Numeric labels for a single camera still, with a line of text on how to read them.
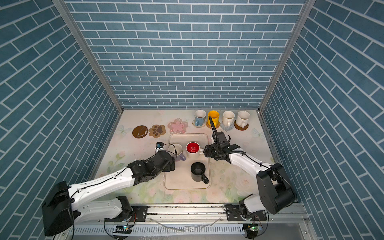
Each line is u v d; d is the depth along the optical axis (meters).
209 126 1.10
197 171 0.85
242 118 1.02
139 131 1.06
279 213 0.42
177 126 1.11
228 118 1.03
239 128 1.07
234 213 0.73
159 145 0.72
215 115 1.08
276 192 0.43
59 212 0.38
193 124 1.12
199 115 1.08
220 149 0.69
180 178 0.86
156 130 1.08
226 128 1.08
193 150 0.96
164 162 0.61
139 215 0.74
